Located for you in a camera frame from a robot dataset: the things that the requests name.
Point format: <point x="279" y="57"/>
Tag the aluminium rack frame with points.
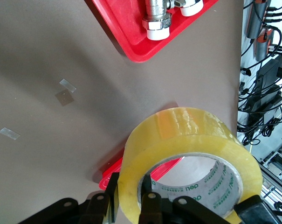
<point x="276" y="172"/>

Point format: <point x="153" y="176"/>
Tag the yellow clear packing tape roll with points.
<point x="189" y="130"/>

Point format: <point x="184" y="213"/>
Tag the red plastic tray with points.
<point x="110" y="175"/>
<point x="131" y="35"/>

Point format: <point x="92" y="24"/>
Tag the clear tape strip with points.
<point x="67" y="85"/>
<point x="9" y="133"/>

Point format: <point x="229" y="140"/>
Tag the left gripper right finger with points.
<point x="154" y="210"/>

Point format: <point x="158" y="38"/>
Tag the black power adapter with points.
<point x="267" y="72"/>
<point x="262" y="119"/>
<point x="264" y="99"/>

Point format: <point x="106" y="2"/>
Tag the grey hub orange ports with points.
<point x="257" y="21"/>
<point x="263" y="46"/>

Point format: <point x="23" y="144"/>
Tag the brass valve white caps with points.
<point x="157" y="30"/>
<point x="192" y="9"/>

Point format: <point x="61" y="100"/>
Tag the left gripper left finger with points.
<point x="96" y="210"/>

